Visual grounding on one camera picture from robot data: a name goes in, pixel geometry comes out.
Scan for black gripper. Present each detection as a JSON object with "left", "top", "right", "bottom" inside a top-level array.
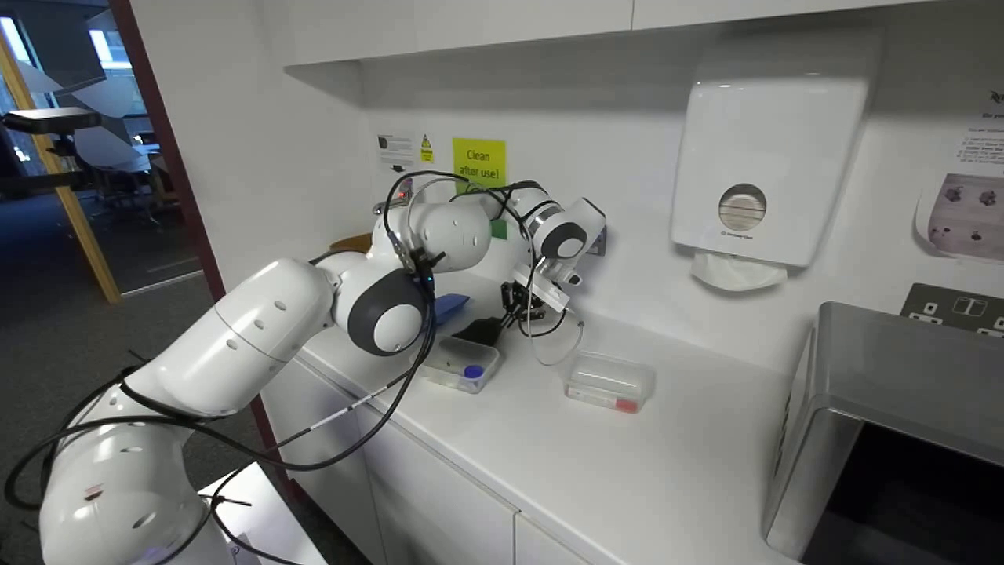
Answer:
[{"left": 497, "top": 275, "right": 546, "bottom": 329}]

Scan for black scouring pad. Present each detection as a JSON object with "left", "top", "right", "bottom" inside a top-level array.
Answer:
[{"left": 455, "top": 315, "right": 508, "bottom": 347}]

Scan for blue cloth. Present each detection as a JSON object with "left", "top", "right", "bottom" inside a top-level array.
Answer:
[{"left": 428, "top": 292, "right": 472, "bottom": 336}]

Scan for clear container with bottle caps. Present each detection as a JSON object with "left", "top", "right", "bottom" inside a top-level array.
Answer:
[{"left": 419, "top": 331, "right": 504, "bottom": 397}]

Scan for clear container with marker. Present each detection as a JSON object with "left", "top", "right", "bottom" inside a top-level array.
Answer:
[{"left": 564, "top": 353, "right": 657, "bottom": 417}]

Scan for green clean after use poster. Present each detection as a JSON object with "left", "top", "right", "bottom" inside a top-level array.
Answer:
[{"left": 448, "top": 136, "right": 512, "bottom": 198}]

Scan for white information sheet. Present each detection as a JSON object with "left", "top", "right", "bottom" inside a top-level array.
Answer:
[{"left": 373, "top": 129, "right": 423, "bottom": 176}]

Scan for white base cabinet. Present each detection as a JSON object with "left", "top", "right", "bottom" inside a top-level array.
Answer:
[{"left": 261, "top": 347, "right": 795, "bottom": 565}]

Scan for white paper towel dispenser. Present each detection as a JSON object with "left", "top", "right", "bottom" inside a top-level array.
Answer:
[{"left": 668, "top": 73, "right": 873, "bottom": 294}]

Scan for white robot table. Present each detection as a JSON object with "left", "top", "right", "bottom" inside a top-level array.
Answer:
[{"left": 197, "top": 458, "right": 329, "bottom": 565}]

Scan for stainless steel appliance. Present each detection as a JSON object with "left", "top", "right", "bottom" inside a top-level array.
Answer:
[{"left": 759, "top": 299, "right": 1004, "bottom": 565}]

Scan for black socket panel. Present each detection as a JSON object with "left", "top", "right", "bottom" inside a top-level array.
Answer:
[{"left": 900, "top": 278, "right": 1004, "bottom": 342}]

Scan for white wall cabinets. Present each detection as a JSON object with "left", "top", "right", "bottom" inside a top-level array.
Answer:
[{"left": 261, "top": 0, "right": 1004, "bottom": 105}]

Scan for dark red door frame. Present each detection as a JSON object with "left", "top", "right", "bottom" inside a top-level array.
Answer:
[{"left": 107, "top": 0, "right": 229, "bottom": 300}]

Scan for yellow post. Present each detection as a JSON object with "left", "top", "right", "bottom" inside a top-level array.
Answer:
[{"left": 0, "top": 27, "right": 124, "bottom": 308}]

